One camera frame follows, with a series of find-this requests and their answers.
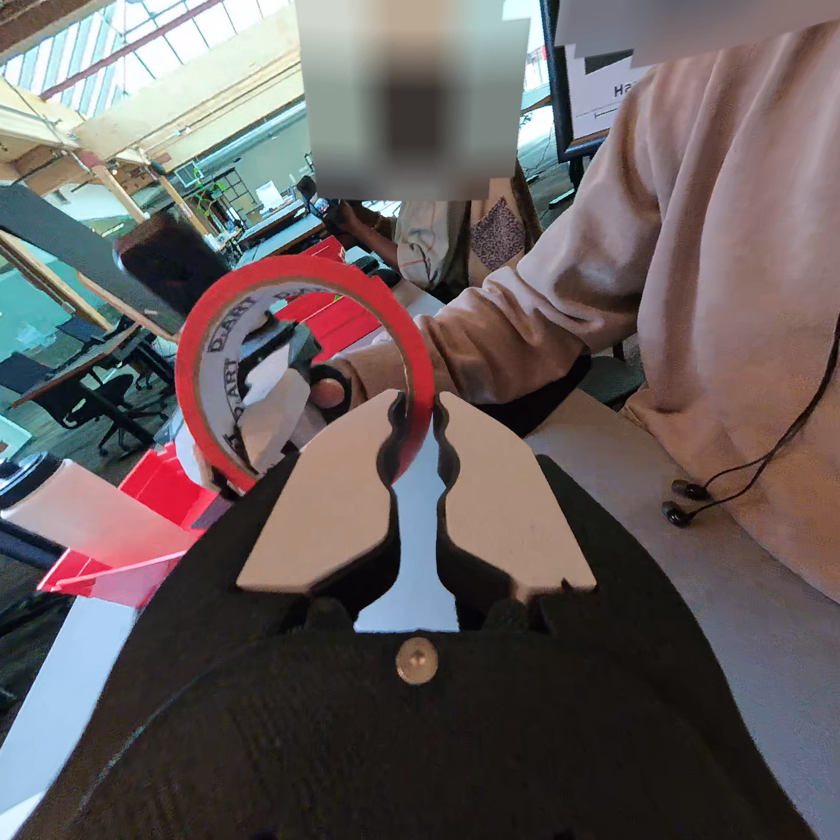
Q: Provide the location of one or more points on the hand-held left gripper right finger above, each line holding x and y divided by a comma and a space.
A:
512, 518

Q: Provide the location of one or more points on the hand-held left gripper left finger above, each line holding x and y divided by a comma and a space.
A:
321, 518

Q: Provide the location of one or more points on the red tape roll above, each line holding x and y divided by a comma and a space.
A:
282, 268

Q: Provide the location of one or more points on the red plastic bin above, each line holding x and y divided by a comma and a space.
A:
164, 485

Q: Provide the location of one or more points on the person's right forearm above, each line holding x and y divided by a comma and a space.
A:
499, 321

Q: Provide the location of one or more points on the dark round object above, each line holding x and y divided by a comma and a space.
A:
170, 262

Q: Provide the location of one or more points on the green potted plant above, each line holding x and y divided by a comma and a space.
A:
208, 193

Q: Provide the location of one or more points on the wooden office desk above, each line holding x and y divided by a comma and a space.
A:
79, 364

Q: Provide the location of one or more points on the white water bottle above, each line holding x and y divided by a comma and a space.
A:
85, 518

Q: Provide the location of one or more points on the black board with wooden edge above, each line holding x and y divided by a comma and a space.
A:
65, 243

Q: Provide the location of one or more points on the black framed white sign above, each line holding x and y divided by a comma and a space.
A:
584, 98

